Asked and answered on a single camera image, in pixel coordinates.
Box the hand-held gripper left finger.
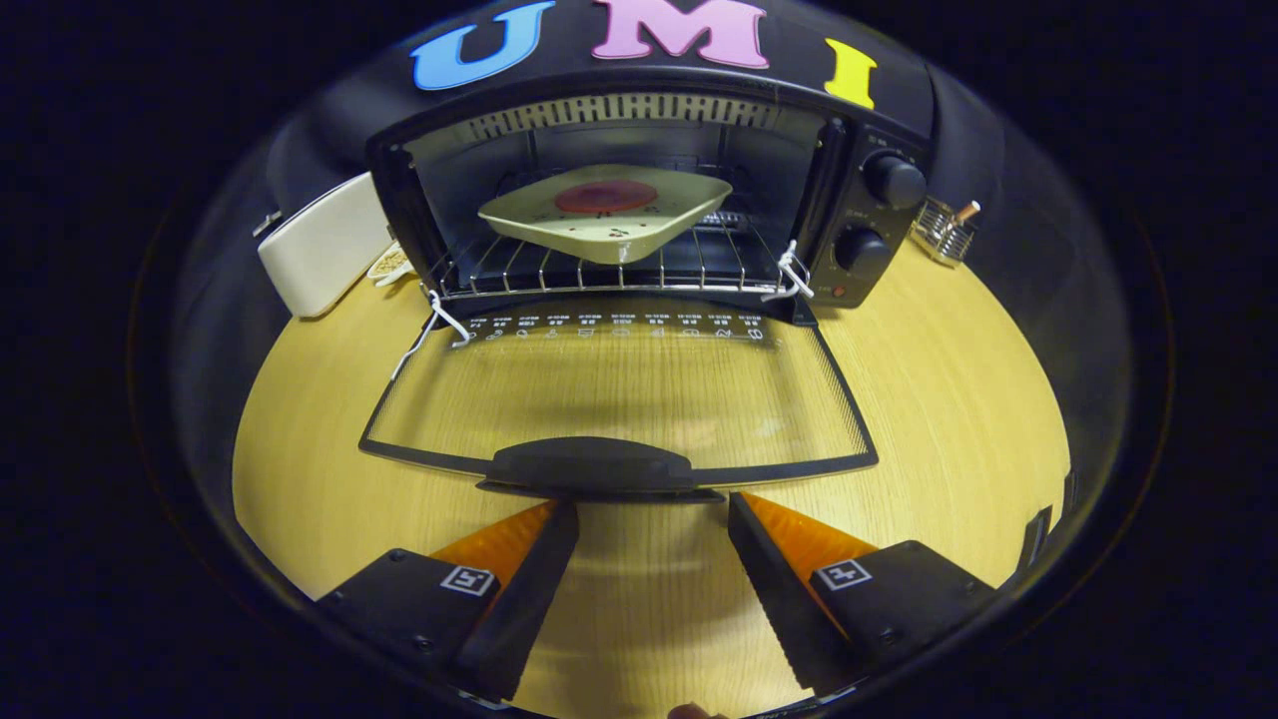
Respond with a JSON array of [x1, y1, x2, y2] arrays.
[[318, 499, 581, 703]]

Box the white bread toaster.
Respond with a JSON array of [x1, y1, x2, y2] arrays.
[[258, 172, 395, 320]]

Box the pink ham slice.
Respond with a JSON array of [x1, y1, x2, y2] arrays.
[[554, 180, 660, 215]]

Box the cream cherry print plate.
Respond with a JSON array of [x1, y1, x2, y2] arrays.
[[477, 164, 734, 266]]

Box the black toaster oven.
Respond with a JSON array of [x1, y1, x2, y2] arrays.
[[357, 68, 935, 503]]

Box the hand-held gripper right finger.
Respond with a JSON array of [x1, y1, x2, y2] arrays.
[[727, 490, 999, 697]]

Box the silver wire basket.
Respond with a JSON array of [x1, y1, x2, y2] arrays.
[[911, 196, 977, 268]]

